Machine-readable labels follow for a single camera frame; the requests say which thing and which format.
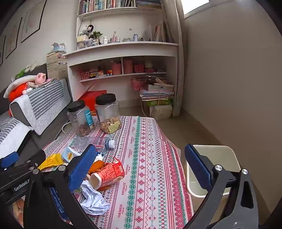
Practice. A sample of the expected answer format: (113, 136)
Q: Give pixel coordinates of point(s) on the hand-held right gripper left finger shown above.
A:
(81, 167)

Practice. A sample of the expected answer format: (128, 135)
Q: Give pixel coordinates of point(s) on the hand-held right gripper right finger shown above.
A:
(198, 165)

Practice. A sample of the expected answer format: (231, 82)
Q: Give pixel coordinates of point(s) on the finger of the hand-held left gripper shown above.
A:
(8, 159)
(33, 157)

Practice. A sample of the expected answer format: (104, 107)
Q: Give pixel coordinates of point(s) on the yellow snack wrapper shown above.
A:
(51, 161)

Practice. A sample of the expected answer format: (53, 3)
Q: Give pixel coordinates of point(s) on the white plastic bin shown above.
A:
(220, 158)

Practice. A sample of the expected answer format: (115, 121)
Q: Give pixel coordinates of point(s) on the red paper cup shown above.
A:
(108, 174)

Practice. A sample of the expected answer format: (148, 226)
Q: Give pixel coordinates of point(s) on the white paper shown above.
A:
(94, 198)

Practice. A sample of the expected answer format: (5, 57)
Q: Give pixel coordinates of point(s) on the orange wrapper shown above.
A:
(97, 166)

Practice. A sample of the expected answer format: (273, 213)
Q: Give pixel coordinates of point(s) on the blue and white carton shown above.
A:
(68, 154)

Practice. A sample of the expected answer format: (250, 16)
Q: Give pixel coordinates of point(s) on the crumpled white tissue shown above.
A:
(99, 157)

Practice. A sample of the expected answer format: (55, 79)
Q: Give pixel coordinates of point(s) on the grey striped seat cover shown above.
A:
(11, 134)

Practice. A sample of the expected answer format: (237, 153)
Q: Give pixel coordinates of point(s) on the clear plastic water bottle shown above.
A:
(88, 142)

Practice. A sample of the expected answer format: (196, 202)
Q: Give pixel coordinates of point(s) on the dark blue packet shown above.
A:
(58, 202)

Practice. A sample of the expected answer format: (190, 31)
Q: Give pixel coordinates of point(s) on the clear jar with blue label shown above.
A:
(77, 123)

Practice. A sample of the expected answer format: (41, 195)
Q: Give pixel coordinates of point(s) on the grey sofa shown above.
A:
(16, 110)

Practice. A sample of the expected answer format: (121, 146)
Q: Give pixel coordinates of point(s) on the grey striped sofa cover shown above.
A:
(44, 103)

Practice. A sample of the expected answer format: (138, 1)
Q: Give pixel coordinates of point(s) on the patterned red green tablecloth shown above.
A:
(143, 176)

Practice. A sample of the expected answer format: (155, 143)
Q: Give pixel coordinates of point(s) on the clear jar with green label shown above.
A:
(108, 114)

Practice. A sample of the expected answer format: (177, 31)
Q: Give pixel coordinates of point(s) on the white plastic bag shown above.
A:
(162, 112)

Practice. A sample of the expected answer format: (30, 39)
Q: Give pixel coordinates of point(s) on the red cushion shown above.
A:
(17, 92)

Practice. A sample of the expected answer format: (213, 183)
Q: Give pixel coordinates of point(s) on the red gift bag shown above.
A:
(90, 99)

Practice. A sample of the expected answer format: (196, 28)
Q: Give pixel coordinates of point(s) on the green cardboard box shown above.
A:
(163, 102)

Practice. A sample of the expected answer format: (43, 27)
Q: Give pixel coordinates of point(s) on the white pillow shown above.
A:
(19, 80)

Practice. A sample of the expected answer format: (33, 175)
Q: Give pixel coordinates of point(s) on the pink plush pig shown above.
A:
(40, 78)

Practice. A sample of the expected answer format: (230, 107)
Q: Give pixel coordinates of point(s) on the stack of boxes and bags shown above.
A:
(156, 92)

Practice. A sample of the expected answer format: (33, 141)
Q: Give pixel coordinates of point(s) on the green and white plush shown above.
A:
(24, 70)

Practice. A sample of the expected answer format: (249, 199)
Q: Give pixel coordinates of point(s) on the pink mesh basket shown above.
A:
(84, 75)

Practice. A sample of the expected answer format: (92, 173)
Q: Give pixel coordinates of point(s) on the yellow toy car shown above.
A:
(94, 75)

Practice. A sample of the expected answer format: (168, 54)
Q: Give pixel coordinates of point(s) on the stack of books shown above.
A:
(57, 66)

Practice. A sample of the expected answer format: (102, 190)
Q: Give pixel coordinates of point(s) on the short pink pot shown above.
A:
(116, 69)

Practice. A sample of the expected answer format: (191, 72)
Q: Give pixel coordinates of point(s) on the pink bowl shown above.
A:
(150, 70)

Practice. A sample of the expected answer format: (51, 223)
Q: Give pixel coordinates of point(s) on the tall pink pot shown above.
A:
(128, 66)

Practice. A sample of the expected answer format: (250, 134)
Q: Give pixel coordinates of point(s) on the blue tissue box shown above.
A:
(58, 47)

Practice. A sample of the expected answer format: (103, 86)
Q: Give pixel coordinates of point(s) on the pink slatted basket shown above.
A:
(139, 68)

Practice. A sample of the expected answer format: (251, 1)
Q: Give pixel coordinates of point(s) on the clear storage box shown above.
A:
(87, 43)

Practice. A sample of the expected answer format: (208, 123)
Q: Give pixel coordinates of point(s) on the white shelf unit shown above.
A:
(123, 49)

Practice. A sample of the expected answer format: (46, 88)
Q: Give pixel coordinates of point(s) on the small white bottle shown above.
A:
(105, 40)

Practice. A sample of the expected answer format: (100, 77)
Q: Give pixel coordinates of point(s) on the small green plant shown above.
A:
(97, 34)

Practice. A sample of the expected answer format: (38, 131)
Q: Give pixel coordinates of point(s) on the leaning books and folders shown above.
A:
(159, 32)

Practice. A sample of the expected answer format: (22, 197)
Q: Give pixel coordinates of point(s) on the dark haired doll figurine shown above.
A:
(89, 28)

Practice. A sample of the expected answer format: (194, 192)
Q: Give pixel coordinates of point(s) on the small grey bottle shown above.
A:
(135, 37)

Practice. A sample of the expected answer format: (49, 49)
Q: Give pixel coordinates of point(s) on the window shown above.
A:
(196, 6)

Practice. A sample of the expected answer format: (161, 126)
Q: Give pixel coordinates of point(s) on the row of shelf books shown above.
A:
(110, 4)

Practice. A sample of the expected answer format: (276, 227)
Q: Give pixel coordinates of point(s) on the narrow framed wall picture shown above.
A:
(2, 51)

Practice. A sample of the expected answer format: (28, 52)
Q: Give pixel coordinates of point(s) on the medium framed wall picture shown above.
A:
(13, 38)

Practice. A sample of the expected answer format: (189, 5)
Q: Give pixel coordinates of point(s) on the large framed wall picture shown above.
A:
(33, 19)

